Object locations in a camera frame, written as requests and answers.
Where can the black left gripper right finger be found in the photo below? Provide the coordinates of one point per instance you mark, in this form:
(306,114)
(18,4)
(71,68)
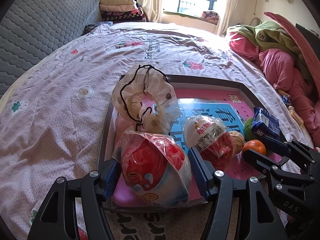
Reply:
(257,217)

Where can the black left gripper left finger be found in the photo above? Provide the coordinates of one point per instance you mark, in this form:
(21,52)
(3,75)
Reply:
(67,200)

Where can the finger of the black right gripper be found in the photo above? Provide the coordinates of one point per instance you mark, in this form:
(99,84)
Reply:
(301,154)
(262,164)

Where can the peeled tan citrus fruit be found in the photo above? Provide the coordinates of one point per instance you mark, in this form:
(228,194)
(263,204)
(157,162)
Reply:
(238,141)

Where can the blue snack packet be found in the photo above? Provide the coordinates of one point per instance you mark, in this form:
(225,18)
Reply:
(264,123)

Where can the red white egg toy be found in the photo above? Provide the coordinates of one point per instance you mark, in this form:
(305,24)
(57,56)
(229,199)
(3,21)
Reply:
(211,138)
(154,167)

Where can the white sheer scrunchie black trim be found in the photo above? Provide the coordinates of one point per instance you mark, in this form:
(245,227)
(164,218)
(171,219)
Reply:
(145,97)

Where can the wrapped biscuit pack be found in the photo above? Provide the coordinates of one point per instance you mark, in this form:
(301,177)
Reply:
(295,116)

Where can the small blue snack wrapper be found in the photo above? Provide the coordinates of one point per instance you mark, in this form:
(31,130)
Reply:
(286,101)

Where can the pink blue Chinese book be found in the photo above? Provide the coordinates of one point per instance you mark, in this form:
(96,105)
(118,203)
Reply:
(229,107)

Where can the pink crumpled duvet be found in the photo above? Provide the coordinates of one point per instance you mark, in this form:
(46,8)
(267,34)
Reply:
(279,69)

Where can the pink floral bed sheet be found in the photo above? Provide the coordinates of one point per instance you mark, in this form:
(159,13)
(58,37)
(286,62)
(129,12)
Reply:
(52,119)

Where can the black television screen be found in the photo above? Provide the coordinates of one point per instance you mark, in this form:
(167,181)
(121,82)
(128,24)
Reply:
(310,36)

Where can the pink round cushion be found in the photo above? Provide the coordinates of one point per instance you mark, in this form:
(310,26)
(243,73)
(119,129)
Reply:
(310,56)

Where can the green blanket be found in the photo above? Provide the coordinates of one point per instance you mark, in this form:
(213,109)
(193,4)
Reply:
(270,37)

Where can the dark cardboard box lid tray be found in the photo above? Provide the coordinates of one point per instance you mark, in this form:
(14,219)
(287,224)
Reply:
(178,82)

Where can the patterned pillow on windowsill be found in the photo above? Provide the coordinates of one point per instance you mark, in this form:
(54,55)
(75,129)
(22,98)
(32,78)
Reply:
(210,16)

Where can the cream curtain right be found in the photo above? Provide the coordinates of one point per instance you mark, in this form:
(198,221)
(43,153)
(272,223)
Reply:
(224,8)

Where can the grey quilted headboard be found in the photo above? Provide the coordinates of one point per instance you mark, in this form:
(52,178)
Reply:
(33,29)

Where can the folded blankets stack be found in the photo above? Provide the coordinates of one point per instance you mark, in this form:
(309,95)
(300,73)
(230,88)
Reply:
(119,11)

